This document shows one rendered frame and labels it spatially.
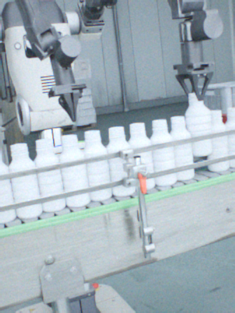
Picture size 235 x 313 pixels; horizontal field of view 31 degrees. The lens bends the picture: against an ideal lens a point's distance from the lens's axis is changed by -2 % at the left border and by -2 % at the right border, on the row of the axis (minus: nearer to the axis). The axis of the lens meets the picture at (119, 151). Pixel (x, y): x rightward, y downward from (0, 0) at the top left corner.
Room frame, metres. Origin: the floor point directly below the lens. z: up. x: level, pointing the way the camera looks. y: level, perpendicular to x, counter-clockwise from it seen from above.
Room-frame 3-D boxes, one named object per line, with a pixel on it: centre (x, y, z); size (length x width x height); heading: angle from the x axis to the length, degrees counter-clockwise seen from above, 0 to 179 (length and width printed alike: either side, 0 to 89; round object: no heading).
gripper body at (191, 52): (1.11, -0.22, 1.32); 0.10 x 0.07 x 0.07; 23
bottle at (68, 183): (0.97, 0.11, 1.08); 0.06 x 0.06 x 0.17
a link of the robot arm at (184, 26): (1.10, -0.22, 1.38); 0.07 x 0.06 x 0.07; 24
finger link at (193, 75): (1.10, -0.22, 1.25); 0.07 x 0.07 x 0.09; 23
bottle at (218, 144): (1.14, -0.27, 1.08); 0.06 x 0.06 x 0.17
